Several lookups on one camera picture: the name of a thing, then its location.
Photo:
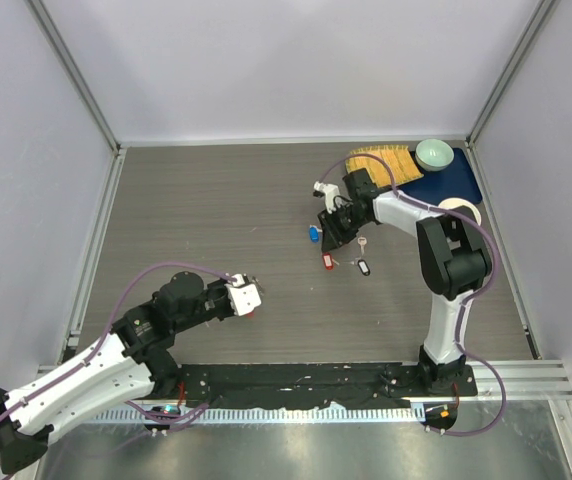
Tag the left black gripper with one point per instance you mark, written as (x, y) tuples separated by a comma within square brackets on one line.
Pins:
[(221, 283)]

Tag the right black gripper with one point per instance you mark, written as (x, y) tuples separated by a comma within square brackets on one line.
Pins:
[(333, 236)]

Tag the red tagged key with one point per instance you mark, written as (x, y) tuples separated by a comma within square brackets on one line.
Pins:
[(328, 261)]

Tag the black tagged key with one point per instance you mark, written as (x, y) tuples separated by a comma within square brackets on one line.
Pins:
[(361, 265)]

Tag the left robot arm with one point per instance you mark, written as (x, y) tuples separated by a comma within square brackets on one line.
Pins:
[(130, 360)]

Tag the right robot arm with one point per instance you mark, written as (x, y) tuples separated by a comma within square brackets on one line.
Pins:
[(454, 257)]

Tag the blue tagged key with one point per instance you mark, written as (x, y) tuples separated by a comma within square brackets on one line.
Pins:
[(315, 233)]

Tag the plain silver key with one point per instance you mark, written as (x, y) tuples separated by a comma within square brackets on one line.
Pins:
[(362, 242)]

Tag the yellow woven bamboo plate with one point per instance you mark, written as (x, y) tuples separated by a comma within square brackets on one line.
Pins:
[(397, 157)]

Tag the brown white bowl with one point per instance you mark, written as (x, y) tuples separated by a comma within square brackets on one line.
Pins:
[(460, 203)]

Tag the light green bowl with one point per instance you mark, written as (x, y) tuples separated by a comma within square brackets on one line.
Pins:
[(434, 155)]

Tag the dark blue tray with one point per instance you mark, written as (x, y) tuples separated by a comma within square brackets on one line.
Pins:
[(456, 181)]

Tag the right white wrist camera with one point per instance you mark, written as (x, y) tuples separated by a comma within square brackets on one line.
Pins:
[(328, 192)]

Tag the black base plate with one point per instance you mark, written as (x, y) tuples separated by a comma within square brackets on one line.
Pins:
[(306, 386)]

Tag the white slotted cable duct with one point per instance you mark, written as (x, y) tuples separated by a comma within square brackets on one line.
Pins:
[(334, 413)]

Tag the left aluminium frame post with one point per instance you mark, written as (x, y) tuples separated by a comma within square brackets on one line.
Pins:
[(52, 34)]

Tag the aluminium frame post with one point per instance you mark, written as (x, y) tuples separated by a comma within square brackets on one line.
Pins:
[(52, 34), (533, 28)]

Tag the right aluminium frame post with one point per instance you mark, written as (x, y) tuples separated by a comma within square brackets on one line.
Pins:
[(533, 28)]

